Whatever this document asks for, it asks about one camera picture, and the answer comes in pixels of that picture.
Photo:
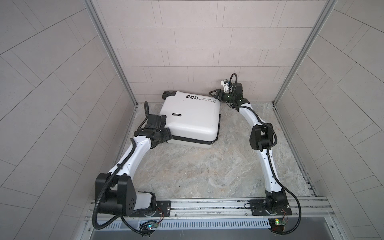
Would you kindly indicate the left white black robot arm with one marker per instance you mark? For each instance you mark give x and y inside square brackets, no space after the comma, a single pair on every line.
[115,191]

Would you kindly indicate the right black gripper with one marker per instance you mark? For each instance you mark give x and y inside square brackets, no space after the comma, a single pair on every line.
[221,92]

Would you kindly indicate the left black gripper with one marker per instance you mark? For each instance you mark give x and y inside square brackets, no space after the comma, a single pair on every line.
[163,130]

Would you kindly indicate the aluminium corner post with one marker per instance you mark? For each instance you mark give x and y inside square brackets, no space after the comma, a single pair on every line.
[324,15]
[89,5]

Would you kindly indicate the left aluminium corner post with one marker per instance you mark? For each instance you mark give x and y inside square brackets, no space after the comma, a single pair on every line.
[89,5]

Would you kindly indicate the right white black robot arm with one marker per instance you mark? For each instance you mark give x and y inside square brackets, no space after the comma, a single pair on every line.
[262,139]

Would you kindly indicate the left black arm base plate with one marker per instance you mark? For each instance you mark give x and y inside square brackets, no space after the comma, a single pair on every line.
[160,209]

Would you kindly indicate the right small circuit board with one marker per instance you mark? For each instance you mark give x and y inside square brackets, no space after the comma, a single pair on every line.
[277,225]

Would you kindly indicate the small circuit board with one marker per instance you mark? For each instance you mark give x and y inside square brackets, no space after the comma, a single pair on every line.
[277,225]
[149,226]

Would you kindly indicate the aluminium mounting rail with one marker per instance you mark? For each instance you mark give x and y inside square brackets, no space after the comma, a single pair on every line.
[235,213]

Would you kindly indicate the right aluminium corner post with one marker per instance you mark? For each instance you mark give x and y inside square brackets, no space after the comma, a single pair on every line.
[324,15]

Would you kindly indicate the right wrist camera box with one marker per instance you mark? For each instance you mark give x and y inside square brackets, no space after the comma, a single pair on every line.
[226,84]

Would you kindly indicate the left small circuit board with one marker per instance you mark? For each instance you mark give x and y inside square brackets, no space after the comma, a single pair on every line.
[149,226]

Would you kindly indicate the black suitcase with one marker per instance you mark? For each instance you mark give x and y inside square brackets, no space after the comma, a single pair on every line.
[194,120]

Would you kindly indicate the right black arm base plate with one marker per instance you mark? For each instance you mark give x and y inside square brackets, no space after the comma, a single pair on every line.
[269,207]

